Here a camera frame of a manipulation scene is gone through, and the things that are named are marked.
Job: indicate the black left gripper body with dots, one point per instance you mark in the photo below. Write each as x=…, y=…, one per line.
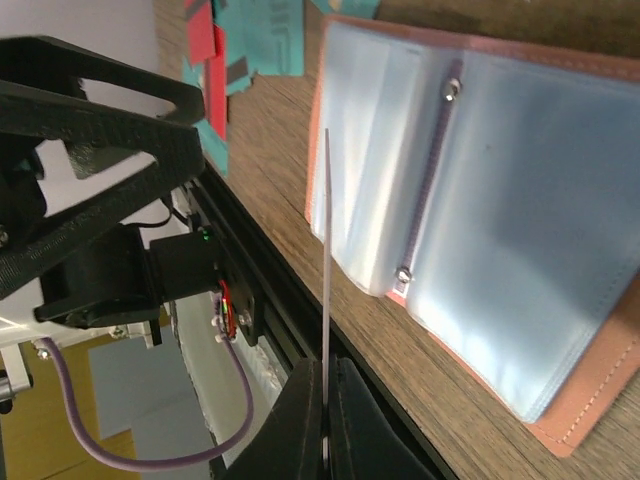
x=118, y=280

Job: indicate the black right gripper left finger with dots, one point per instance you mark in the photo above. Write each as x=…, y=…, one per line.
x=289, y=444

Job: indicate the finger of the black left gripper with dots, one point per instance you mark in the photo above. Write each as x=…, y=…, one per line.
x=41, y=100

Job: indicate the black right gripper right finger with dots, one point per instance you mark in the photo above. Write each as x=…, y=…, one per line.
x=362, y=443

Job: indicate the pink leather card holder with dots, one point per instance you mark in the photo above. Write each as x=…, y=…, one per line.
x=490, y=188

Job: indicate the red card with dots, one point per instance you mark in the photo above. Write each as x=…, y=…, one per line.
x=207, y=48

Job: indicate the teal card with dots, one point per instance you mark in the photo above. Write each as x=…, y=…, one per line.
x=263, y=38

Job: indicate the black aluminium frame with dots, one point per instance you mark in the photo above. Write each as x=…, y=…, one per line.
x=283, y=309

